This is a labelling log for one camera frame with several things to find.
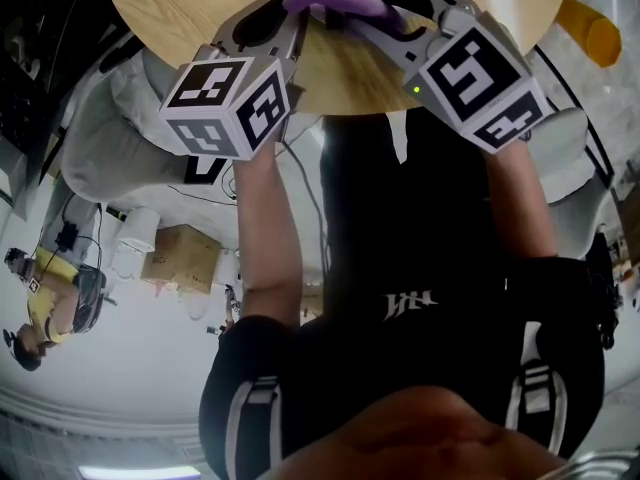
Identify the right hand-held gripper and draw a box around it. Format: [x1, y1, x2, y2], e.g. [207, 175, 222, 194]
[324, 0, 557, 156]

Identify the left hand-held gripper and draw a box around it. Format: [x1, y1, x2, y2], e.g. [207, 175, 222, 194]
[158, 0, 312, 162]

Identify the person's left forearm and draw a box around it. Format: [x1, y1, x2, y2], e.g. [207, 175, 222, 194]
[231, 138, 307, 330]

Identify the person's right forearm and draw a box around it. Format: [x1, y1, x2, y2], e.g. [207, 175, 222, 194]
[480, 141, 560, 260]

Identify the grey white chair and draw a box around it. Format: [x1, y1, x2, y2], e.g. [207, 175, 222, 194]
[63, 47, 238, 204]

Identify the yellow cylinder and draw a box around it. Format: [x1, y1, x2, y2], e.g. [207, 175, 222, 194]
[554, 0, 622, 69]

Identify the person's black shirt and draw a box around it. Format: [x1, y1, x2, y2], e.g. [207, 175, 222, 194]
[197, 108, 607, 480]

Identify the cardboard box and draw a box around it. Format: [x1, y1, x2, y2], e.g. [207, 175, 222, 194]
[139, 223, 222, 297]

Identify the white bin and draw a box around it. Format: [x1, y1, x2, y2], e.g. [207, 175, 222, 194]
[110, 206, 162, 280]

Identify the person's chin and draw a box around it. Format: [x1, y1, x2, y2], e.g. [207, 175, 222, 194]
[272, 385, 571, 480]

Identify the black cable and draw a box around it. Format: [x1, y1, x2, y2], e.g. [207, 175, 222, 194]
[277, 140, 333, 272]

